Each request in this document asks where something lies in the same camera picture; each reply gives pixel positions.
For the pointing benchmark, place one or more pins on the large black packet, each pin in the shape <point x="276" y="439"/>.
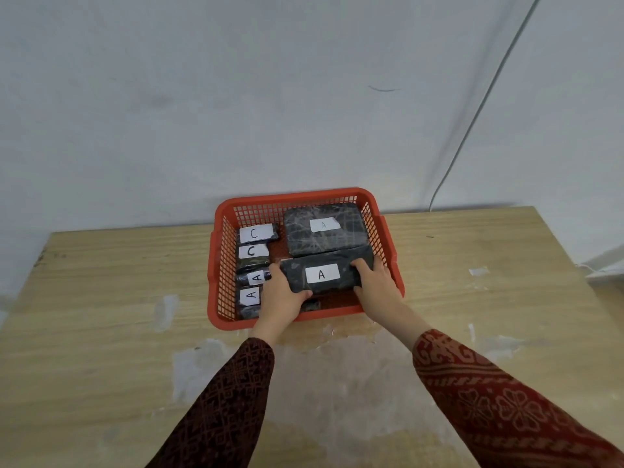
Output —
<point x="319" y="274"/>
<point x="324" y="229"/>

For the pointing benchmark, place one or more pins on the person's right hand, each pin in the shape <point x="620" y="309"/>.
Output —
<point x="379" y="294"/>

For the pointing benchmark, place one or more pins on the person's right thumb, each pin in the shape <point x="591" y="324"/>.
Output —
<point x="361" y="269"/>

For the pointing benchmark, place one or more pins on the person's left forearm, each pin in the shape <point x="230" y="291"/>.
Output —
<point x="229" y="399"/>

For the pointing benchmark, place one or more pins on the person's left hand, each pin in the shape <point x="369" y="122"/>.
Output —
<point x="279" y="303"/>

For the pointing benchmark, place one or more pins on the red plastic basket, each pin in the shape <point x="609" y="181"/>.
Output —
<point x="297" y="307"/>

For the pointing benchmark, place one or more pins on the small black wrapped packet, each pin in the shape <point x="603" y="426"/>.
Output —
<point x="253" y="277"/>
<point x="258" y="233"/>
<point x="249" y="298"/>
<point x="252" y="254"/>

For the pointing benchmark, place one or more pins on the person's left thumb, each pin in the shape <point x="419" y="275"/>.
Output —
<point x="279" y="273"/>

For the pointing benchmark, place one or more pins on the person's right forearm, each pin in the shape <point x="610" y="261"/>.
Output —
<point x="482" y="399"/>

